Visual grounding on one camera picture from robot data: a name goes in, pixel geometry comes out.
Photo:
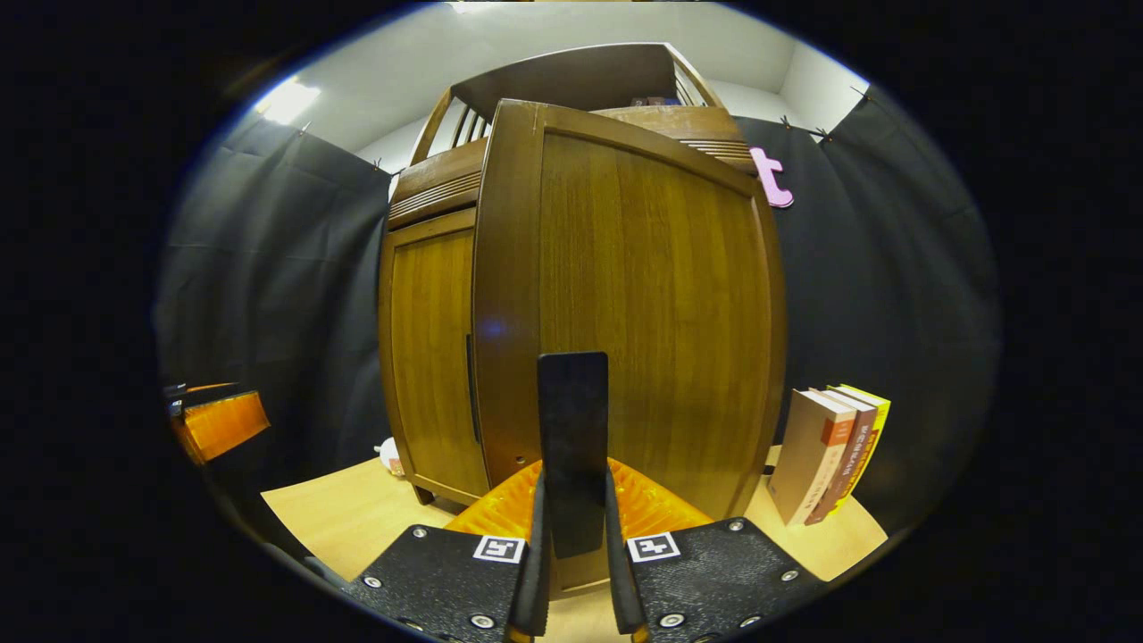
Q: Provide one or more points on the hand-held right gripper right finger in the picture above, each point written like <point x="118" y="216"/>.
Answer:
<point x="622" y="589"/>

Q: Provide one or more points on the wooden double-door shoe cabinet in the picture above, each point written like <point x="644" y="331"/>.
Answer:
<point x="571" y="80"/>

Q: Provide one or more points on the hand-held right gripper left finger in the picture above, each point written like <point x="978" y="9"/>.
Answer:
<point x="534" y="589"/>

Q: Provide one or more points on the dark red book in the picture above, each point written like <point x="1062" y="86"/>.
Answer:
<point x="855" y="455"/>

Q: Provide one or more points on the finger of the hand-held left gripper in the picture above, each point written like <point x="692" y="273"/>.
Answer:
<point x="223" y="424"/>
<point x="201" y="389"/>

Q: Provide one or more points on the black backdrop cloth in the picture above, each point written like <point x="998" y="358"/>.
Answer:
<point x="268" y="268"/>

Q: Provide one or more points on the ceiling light panel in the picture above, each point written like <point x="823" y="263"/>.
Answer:
<point x="469" y="5"/>
<point x="286" y="100"/>

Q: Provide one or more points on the wooden shoe cabinet door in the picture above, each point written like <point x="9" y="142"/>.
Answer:
<point x="661" y="295"/>
<point x="433" y="357"/>

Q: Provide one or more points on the yellow book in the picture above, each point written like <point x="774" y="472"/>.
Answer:
<point x="880" y="420"/>

